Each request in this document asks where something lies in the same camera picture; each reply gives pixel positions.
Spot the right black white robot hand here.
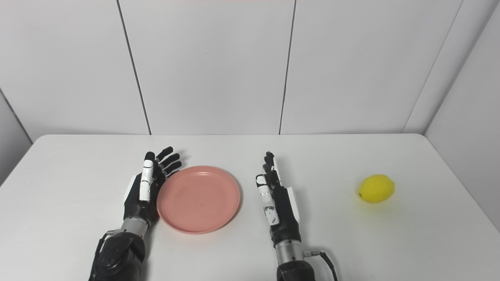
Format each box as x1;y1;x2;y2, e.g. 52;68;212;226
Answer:
256;151;302;246

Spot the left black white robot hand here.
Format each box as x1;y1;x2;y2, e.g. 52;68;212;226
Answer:
123;146;182;224

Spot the pink round plate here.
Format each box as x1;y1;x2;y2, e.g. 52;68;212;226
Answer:
157;165;241;235

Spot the yellow lemon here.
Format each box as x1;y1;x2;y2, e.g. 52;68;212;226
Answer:
358;174;395;204

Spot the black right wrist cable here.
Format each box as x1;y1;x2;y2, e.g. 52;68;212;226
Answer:
303;250;339;281

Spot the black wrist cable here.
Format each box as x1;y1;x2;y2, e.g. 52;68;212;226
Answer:
303;250;339;281
89;229;122;281

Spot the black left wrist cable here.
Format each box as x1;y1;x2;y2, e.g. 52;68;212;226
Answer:
89;229;122;281

